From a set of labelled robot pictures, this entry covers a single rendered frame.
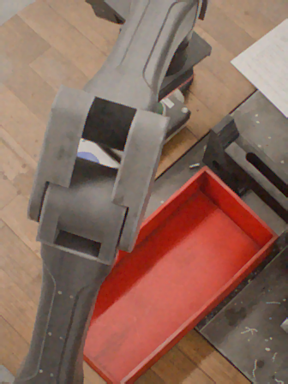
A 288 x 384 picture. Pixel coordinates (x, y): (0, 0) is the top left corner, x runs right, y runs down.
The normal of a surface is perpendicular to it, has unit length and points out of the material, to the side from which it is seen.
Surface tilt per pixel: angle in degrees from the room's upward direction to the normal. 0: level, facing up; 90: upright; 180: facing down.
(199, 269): 0
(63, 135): 49
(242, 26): 0
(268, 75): 2
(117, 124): 74
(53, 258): 54
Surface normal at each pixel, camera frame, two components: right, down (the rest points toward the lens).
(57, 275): -0.20, 0.48
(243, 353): 0.07, -0.39
